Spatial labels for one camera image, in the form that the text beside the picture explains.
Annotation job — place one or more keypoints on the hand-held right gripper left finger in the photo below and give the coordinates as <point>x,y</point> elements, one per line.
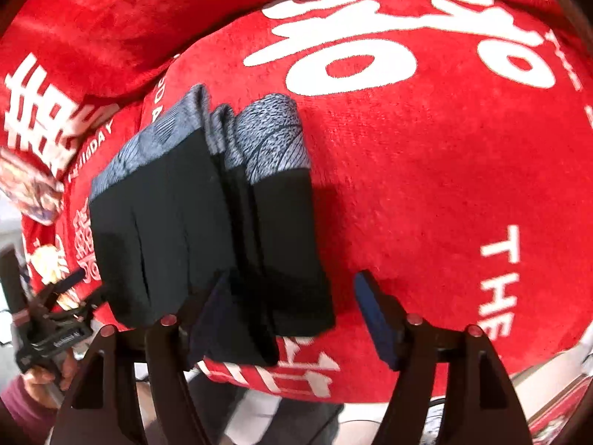
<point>208,329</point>

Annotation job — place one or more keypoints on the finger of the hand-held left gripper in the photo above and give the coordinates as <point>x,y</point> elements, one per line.
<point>81,308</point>
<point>69,282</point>

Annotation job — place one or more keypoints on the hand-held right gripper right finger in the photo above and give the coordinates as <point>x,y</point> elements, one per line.
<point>377,320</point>

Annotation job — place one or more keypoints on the black pants with grey waistband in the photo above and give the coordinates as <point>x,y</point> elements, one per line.
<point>185,218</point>

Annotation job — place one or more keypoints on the person's left forearm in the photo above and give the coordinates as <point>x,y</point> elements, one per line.
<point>23,412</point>

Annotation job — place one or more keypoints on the person's left hand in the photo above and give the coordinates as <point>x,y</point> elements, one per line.
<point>67,373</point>

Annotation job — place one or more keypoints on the colourful glossy printed wrapper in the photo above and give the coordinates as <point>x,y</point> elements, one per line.
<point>32,190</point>

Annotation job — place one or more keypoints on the red printed blanket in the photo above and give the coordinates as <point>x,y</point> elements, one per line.
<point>417,194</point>

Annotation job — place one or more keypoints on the red printed box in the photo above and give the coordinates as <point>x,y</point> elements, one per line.
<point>560,408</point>

